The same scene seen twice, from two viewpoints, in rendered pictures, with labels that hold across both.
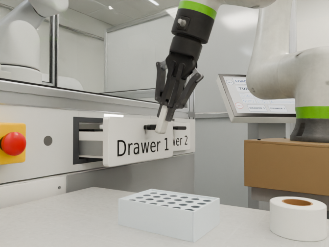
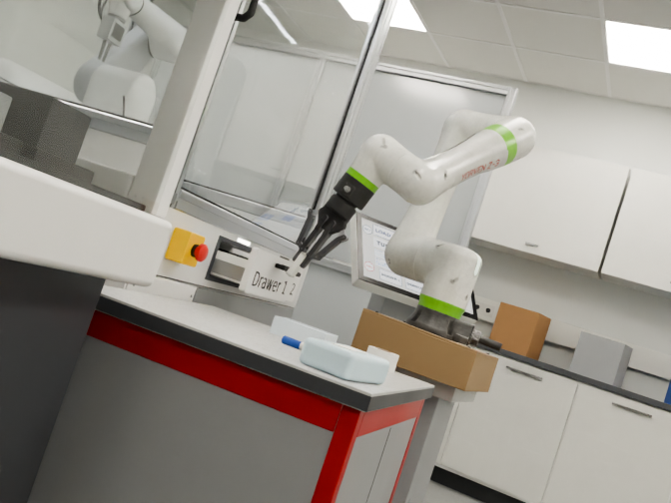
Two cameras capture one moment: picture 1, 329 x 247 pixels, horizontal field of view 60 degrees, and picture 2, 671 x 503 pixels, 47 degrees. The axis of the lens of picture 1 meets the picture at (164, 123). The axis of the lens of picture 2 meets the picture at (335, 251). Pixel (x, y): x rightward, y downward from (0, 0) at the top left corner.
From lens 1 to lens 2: 1.25 m
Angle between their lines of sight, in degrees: 13
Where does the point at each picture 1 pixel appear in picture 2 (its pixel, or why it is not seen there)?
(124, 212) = (277, 324)
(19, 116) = (194, 228)
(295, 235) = not seen: hidden behind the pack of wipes
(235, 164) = not seen: hidden behind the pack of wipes
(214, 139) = (309, 301)
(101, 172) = (217, 294)
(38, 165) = (188, 270)
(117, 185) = not seen: hidden behind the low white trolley
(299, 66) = (435, 256)
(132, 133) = (266, 267)
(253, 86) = (390, 257)
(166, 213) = (308, 331)
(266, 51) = (414, 228)
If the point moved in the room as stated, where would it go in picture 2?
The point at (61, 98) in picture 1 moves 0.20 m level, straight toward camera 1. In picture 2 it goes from (218, 217) to (255, 225)
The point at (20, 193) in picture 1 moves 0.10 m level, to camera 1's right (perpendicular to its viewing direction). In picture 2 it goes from (173, 289) to (215, 303)
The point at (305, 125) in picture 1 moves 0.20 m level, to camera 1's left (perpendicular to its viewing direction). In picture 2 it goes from (421, 312) to (352, 288)
